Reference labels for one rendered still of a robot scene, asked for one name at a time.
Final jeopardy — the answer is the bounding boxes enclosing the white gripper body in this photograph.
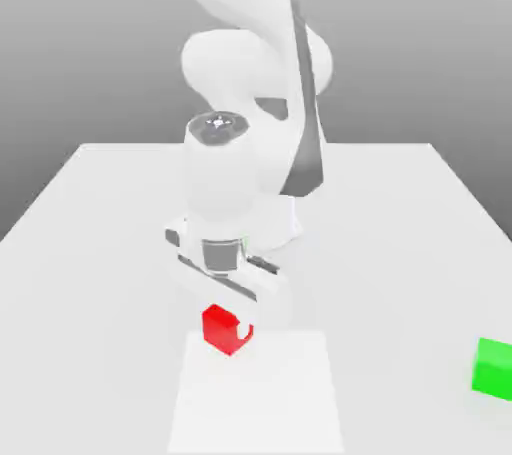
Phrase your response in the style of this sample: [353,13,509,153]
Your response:
[176,252,294,329]

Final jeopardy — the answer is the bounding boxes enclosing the small red cube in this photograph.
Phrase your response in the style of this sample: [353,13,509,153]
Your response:
[201,303,256,357]

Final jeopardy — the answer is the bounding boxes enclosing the small green cube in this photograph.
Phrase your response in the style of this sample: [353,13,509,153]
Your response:
[470,337,512,402]

